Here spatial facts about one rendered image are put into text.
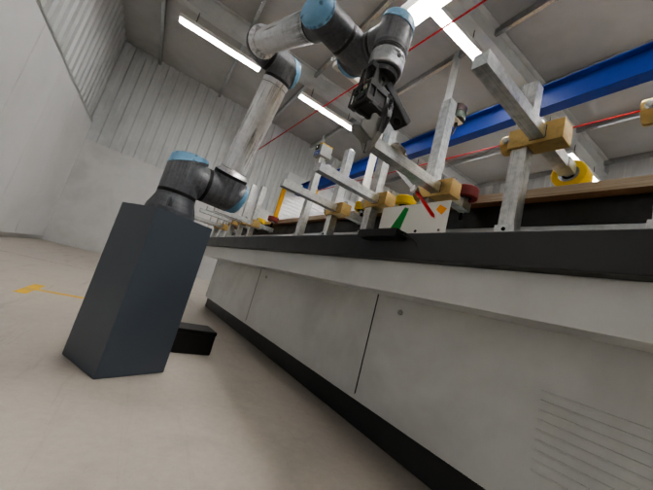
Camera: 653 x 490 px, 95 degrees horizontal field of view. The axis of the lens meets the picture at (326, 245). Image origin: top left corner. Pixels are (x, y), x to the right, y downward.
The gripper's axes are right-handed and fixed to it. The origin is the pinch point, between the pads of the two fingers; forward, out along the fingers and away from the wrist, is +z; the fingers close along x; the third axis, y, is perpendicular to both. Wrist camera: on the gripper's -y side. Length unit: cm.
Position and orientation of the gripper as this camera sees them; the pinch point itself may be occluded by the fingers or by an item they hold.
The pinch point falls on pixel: (368, 149)
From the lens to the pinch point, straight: 77.5
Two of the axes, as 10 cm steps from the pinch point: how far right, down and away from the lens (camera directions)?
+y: -7.8, -3.3, -5.3
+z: -2.8, 9.4, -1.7
